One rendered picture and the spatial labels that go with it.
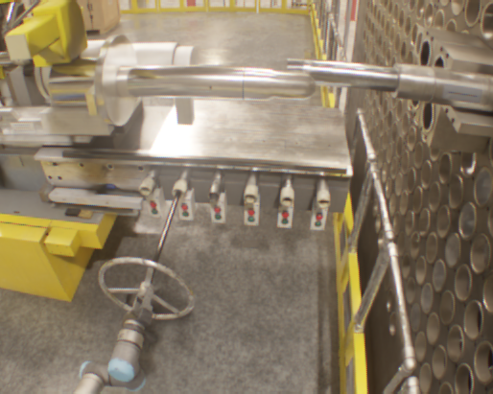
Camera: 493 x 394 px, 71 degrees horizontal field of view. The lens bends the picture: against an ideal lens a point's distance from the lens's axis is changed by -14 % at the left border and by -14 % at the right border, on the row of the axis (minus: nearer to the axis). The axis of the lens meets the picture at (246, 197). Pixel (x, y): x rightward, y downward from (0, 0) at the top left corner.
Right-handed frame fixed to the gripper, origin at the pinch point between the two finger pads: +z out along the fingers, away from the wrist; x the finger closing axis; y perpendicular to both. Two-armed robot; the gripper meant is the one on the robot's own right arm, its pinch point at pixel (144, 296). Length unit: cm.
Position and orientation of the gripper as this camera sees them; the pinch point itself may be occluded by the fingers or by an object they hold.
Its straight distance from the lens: 154.9
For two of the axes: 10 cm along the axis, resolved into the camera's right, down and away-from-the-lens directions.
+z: 1.1, -6.5, 7.5
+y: -6.6, -6.1, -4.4
